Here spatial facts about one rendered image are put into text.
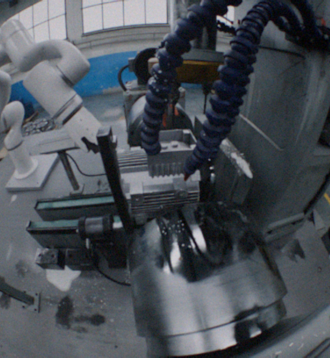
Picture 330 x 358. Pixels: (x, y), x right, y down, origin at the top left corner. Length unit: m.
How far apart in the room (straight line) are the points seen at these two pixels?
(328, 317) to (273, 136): 0.38
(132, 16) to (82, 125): 5.75
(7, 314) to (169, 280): 0.70
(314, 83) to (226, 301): 0.35
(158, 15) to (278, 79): 5.74
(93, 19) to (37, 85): 5.93
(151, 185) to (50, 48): 0.44
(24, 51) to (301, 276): 1.10
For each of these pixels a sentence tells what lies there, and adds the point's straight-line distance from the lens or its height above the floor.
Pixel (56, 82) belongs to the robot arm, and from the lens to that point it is 0.44.
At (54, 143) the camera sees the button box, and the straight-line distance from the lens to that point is 0.74.
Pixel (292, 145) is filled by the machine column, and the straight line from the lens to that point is 0.40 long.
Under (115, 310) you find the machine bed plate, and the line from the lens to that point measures 0.57.
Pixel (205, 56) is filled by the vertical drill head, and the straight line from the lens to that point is 0.32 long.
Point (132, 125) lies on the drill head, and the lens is 0.63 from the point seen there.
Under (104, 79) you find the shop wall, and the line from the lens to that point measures 6.19.
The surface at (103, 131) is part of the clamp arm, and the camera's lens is 0.25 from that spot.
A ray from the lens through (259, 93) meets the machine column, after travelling 0.49.
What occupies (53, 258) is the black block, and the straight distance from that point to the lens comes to 0.64.
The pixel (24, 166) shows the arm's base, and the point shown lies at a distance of 1.14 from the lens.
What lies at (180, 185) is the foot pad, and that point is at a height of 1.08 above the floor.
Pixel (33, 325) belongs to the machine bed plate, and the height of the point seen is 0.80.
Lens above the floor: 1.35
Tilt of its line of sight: 42 degrees down
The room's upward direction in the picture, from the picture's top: 1 degrees counter-clockwise
